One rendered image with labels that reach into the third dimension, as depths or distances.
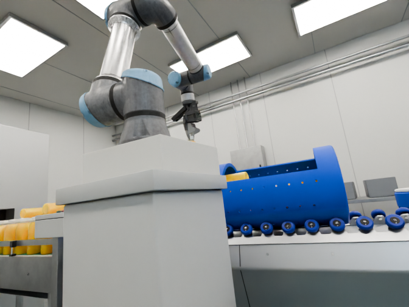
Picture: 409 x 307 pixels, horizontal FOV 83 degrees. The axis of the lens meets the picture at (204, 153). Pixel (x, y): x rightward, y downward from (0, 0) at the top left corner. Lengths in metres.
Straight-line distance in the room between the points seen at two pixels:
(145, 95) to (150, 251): 0.39
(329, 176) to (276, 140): 3.59
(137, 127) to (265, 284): 0.67
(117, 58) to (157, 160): 0.47
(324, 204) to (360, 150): 3.46
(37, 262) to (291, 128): 3.91
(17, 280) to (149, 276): 1.28
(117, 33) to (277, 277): 0.99
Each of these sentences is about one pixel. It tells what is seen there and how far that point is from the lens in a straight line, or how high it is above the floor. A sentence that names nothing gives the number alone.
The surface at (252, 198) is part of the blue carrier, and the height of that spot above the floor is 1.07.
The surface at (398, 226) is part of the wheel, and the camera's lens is 0.89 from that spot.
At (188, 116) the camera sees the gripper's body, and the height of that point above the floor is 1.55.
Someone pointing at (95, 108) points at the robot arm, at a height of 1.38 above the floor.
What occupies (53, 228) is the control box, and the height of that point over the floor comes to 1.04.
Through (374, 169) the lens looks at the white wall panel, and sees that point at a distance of 4.26.
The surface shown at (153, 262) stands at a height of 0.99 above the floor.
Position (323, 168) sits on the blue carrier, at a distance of 0.84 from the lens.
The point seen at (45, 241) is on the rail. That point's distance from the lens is 1.52.
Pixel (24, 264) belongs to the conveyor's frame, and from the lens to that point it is 1.64.
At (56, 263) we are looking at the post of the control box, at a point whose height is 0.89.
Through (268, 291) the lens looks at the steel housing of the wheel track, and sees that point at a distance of 0.94.
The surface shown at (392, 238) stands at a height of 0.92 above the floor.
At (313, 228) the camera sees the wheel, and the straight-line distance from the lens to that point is 0.87.
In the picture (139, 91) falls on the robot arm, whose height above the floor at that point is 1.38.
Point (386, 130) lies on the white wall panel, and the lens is 4.36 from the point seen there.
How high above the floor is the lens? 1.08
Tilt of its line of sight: 12 degrees up
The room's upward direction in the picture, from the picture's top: 6 degrees counter-clockwise
